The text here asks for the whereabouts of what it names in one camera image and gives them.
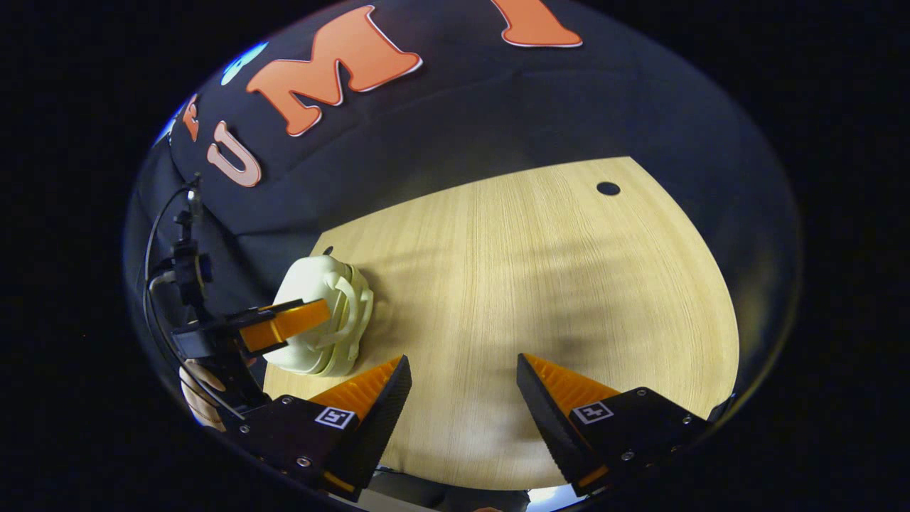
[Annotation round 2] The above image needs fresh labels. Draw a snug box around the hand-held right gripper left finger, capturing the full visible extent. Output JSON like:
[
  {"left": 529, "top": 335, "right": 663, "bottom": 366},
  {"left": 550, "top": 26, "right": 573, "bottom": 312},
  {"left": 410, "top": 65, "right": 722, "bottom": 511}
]
[{"left": 227, "top": 355, "right": 414, "bottom": 503}]

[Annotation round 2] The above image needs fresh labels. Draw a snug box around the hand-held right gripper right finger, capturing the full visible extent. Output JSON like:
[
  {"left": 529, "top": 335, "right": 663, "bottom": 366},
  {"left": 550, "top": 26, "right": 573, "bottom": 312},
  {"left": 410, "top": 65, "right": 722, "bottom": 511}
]
[{"left": 516, "top": 352, "right": 713, "bottom": 498}]

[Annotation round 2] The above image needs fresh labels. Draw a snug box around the pale yellow suitcase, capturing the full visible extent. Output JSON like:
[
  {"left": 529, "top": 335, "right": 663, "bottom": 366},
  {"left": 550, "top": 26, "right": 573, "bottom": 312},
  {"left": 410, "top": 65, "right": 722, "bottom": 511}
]
[{"left": 264, "top": 254, "right": 375, "bottom": 378}]

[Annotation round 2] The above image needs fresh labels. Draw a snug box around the thin gripper cable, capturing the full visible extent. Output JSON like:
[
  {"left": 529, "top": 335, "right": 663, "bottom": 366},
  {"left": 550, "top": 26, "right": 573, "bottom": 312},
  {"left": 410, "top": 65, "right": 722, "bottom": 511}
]
[{"left": 141, "top": 181, "right": 247, "bottom": 422}]

